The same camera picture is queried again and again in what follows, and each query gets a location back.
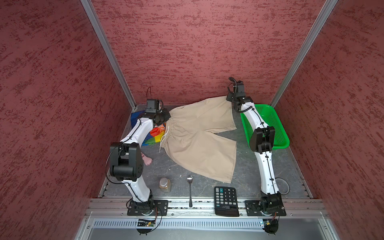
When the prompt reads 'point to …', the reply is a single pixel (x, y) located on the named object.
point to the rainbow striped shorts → (156, 135)
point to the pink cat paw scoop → (147, 160)
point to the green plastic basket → (269, 115)
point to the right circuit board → (270, 225)
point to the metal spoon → (190, 179)
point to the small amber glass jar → (165, 184)
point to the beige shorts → (191, 137)
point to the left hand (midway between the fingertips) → (170, 117)
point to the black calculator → (226, 201)
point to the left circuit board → (143, 222)
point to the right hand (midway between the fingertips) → (230, 96)
